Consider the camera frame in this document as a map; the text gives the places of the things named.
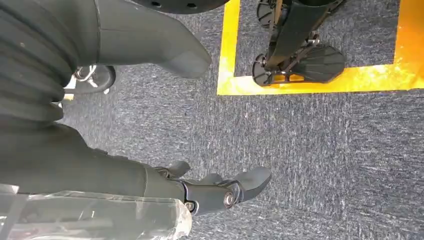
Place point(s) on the ribbed grey right robot arm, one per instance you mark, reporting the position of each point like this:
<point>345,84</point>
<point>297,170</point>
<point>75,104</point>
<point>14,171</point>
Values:
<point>33,59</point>

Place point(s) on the black robot foot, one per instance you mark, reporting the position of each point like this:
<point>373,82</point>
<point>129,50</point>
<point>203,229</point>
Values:
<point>318,64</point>
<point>99,78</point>

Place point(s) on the black perforated round part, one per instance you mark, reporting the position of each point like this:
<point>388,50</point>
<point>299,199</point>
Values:
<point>179,5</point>

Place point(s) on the black robot leg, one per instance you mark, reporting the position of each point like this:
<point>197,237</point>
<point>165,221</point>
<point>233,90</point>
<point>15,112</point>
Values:
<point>298,23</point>

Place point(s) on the clear plastic cover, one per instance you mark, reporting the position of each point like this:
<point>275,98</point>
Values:
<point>99,218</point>

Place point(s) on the yellow floor tape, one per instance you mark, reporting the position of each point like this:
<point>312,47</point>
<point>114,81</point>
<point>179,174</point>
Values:
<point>407,49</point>

